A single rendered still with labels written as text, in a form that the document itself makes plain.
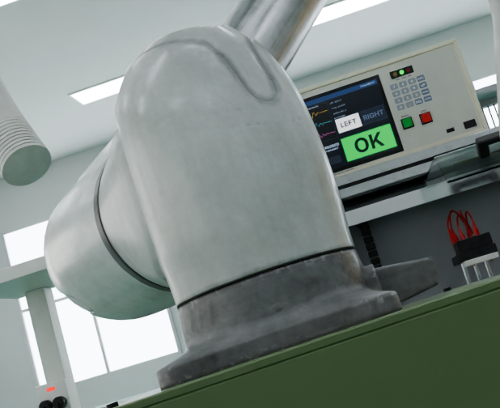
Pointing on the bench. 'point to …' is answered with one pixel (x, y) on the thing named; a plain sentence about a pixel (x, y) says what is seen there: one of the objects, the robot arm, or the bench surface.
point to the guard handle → (486, 143)
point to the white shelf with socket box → (40, 314)
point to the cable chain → (369, 242)
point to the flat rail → (440, 190)
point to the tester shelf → (396, 172)
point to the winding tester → (417, 99)
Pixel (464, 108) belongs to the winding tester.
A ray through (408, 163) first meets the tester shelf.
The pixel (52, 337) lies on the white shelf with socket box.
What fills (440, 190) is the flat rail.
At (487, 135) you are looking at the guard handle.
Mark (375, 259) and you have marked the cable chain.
